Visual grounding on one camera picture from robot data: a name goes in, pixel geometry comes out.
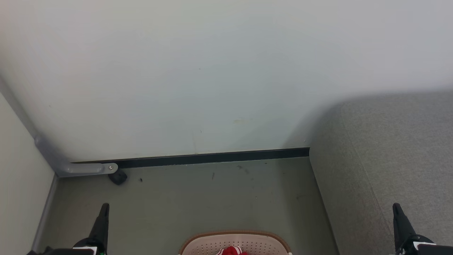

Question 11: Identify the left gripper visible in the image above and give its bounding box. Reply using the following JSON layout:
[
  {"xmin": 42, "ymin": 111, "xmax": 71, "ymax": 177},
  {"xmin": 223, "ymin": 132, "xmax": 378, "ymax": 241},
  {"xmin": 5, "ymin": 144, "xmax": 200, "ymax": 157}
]
[{"xmin": 27, "ymin": 203, "xmax": 110, "ymax": 255}]

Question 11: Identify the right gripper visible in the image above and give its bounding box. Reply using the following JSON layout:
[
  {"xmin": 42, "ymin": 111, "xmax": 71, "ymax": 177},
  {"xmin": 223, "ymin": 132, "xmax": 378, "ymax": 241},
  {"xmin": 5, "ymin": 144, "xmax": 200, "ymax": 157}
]
[{"xmin": 392, "ymin": 203, "xmax": 453, "ymax": 255}]

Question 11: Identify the red and white garment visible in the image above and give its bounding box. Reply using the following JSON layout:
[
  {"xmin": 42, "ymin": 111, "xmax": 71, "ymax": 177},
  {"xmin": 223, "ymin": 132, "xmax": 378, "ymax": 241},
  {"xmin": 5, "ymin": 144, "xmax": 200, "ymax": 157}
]
[{"xmin": 216, "ymin": 246, "xmax": 249, "ymax": 255}]

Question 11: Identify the grey fabric sofa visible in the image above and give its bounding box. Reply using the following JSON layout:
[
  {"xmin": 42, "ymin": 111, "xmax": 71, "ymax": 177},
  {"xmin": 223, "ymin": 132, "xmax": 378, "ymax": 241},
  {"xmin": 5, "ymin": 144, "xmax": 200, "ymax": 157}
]
[{"xmin": 310, "ymin": 90, "xmax": 453, "ymax": 255}]

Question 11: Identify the black caster wheel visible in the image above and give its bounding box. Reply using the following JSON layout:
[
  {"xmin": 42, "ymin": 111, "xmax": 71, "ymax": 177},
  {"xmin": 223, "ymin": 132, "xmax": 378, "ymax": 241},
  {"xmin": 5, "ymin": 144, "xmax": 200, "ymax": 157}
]
[{"xmin": 108, "ymin": 169, "xmax": 128, "ymax": 185}]

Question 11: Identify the grey baseboard strip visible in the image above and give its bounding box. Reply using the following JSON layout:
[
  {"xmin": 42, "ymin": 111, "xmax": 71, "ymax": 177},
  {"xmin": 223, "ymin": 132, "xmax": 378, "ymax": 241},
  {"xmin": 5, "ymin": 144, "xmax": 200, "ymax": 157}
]
[{"xmin": 31, "ymin": 174, "xmax": 59, "ymax": 253}]

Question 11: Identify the cream perforated plastic laundry basket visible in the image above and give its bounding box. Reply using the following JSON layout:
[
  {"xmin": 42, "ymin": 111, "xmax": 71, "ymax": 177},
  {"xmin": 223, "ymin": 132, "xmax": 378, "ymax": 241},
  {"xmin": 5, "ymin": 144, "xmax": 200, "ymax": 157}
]
[{"xmin": 178, "ymin": 231, "xmax": 293, "ymax": 255}]

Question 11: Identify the black baseboard strip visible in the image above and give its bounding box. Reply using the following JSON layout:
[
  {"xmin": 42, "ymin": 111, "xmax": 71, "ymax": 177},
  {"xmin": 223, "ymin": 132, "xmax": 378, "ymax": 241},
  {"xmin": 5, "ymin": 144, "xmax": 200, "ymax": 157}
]
[{"xmin": 73, "ymin": 148, "xmax": 310, "ymax": 169}]

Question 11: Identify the grey metal partition frame foot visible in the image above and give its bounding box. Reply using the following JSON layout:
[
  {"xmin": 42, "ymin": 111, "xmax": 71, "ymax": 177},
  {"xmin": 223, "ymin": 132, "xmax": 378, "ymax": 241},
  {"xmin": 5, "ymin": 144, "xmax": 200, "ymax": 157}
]
[{"xmin": 0, "ymin": 76, "xmax": 119, "ymax": 177}]

